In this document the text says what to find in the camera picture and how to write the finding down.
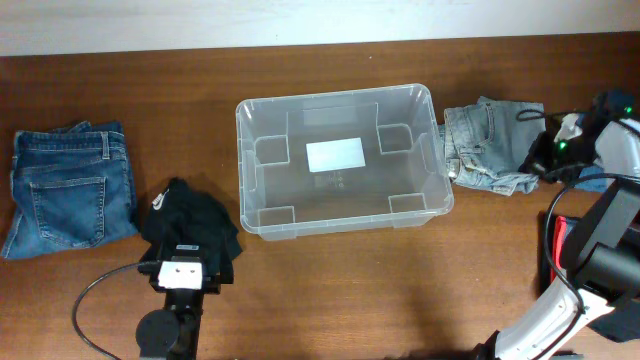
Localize blue denim cloth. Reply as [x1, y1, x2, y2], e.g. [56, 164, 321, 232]
[572, 89, 636, 194]

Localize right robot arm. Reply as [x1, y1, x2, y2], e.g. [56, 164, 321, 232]
[471, 90, 639, 359]

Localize light blue denim jeans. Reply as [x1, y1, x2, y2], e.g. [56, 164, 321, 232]
[439, 96, 546, 196]

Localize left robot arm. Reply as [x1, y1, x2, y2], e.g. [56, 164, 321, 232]
[135, 244, 221, 360]

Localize black shorts red waistband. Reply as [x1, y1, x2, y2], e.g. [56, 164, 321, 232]
[538, 213, 639, 343]

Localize clear plastic storage bin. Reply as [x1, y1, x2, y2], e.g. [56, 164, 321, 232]
[235, 84, 454, 241]

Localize white label in bin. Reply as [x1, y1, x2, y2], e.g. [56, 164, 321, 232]
[306, 138, 366, 173]

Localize dark blue folded jeans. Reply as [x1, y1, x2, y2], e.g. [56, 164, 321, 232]
[1, 121, 138, 260]

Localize black Nike garment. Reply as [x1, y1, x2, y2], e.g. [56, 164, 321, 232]
[141, 177, 242, 284]

